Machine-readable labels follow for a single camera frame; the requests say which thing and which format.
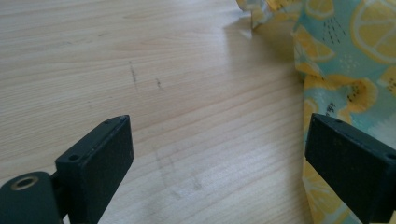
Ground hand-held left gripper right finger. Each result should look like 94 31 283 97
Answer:
304 113 396 224

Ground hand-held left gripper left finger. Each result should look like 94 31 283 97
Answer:
54 114 134 224

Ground lemon print teal cloth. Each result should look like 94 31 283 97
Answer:
235 0 396 224

